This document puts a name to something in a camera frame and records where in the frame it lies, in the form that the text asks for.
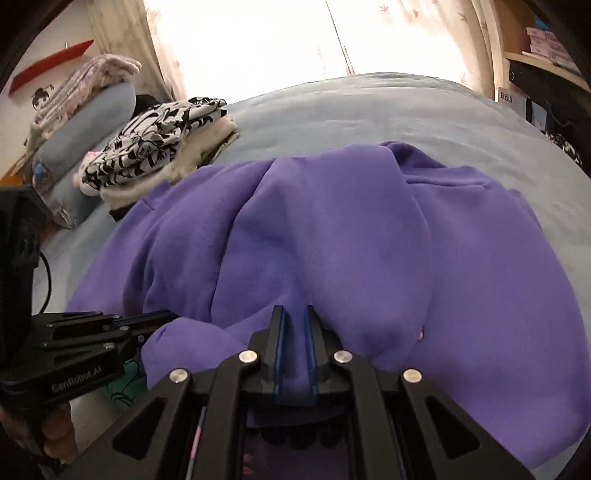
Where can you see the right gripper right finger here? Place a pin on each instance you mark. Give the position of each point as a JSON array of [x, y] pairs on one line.
[[398, 425]]

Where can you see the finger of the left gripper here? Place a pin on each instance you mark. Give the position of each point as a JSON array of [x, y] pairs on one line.
[[142, 325]]

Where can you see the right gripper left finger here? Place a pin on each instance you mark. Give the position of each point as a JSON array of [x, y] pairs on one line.
[[191, 426]]

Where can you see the purple zip hoodie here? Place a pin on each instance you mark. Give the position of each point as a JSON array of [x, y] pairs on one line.
[[412, 263]]

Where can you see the black white clothes pile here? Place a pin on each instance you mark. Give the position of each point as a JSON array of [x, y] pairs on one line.
[[562, 143]]

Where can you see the person's left hand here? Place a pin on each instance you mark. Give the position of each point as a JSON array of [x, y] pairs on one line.
[[58, 433]]

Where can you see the black folded garment bottom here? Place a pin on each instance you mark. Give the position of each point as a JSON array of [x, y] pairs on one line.
[[118, 214]]

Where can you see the white pink cat plush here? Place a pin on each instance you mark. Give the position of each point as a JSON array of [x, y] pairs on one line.
[[90, 176]]

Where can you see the orange wooden headboard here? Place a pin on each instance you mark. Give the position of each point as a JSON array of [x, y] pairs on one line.
[[20, 173]]

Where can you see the black white patterned folded garment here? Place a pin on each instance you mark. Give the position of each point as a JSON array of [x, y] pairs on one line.
[[145, 145]]

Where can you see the cream folded garment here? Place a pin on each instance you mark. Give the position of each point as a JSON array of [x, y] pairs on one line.
[[194, 150]]

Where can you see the black fuzzy garment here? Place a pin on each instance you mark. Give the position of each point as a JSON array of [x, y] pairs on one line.
[[146, 104]]

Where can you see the pink white folded blanket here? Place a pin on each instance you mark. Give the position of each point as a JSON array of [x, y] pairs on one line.
[[98, 73]]

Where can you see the floral sheer curtain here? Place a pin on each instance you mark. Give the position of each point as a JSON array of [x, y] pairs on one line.
[[235, 50]]

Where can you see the blue-grey bed blanket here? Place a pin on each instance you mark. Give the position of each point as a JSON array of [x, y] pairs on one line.
[[449, 123]]

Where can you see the white cardboard box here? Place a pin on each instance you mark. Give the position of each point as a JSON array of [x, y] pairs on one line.
[[513, 100]]

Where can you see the pink boxes stack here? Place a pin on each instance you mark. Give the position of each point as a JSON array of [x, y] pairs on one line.
[[545, 44]]

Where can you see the wooden bookshelf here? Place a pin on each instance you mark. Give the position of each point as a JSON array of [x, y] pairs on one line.
[[516, 37]]

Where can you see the cartoon face wall sticker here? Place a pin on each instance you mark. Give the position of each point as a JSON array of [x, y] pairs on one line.
[[41, 97]]

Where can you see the red wall shelf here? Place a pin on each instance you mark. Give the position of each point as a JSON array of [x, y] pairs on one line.
[[48, 63]]

